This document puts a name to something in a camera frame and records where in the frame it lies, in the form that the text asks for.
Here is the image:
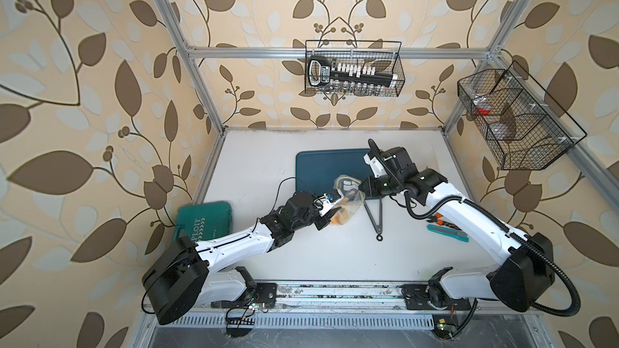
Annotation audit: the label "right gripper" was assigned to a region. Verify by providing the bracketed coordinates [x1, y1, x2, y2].
[358, 174, 402, 197]

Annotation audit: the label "clear zip bag yellow strip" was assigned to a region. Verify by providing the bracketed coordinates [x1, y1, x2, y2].
[330, 175, 365, 226]

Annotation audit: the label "black tongs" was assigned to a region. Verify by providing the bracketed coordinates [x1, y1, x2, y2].
[364, 199, 384, 242]

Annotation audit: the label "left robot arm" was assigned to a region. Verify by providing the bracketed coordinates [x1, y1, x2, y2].
[142, 189, 344, 325]

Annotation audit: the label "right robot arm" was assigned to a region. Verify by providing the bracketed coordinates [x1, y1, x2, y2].
[360, 140, 555, 313]

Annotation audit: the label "teal tray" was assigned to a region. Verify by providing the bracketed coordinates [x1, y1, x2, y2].
[295, 148, 372, 195]

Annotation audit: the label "teal small clip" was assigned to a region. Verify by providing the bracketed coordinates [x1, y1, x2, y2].
[427, 224, 469, 243]

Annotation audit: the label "green box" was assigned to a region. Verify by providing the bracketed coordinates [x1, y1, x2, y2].
[172, 201, 232, 242]

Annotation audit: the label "red item in basket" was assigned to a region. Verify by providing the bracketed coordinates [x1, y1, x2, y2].
[476, 102, 493, 115]

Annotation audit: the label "black corrugated cable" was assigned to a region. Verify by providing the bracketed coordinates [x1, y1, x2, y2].
[367, 139, 581, 339]

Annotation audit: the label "orange handled pliers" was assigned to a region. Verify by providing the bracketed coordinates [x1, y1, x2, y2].
[431, 214, 460, 230]

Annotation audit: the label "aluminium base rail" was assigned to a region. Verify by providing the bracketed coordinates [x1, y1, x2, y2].
[142, 279, 543, 315]

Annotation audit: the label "back wire basket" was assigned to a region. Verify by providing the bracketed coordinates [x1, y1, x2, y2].
[305, 39, 406, 98]

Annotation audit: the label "wire basket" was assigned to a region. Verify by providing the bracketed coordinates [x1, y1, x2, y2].
[305, 39, 406, 98]
[457, 61, 587, 171]

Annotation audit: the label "right wire basket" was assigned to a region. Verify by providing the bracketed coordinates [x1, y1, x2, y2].
[457, 61, 587, 171]

